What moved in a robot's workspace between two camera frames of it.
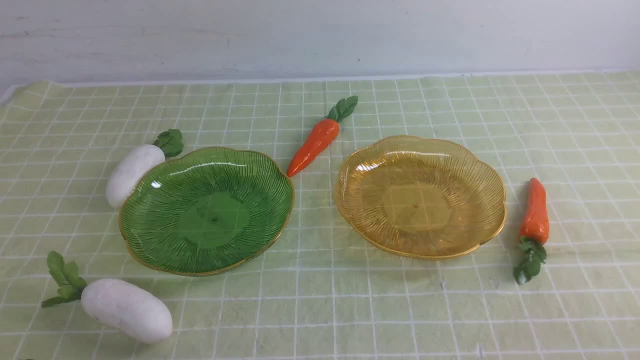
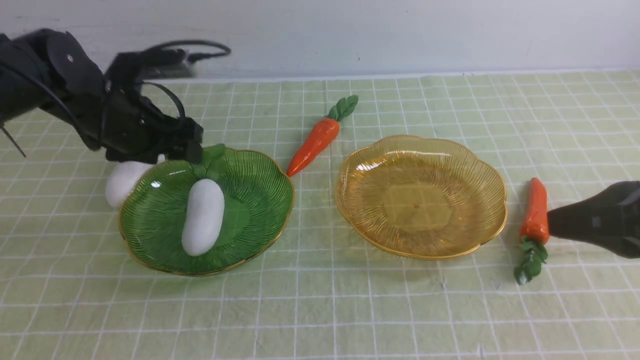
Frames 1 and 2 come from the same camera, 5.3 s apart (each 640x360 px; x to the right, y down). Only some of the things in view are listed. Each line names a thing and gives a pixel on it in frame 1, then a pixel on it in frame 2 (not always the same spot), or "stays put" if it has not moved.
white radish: [137, 161] stays put
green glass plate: [206, 211] stays put
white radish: [118, 305] to [202, 226]
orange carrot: [534, 231] stays put
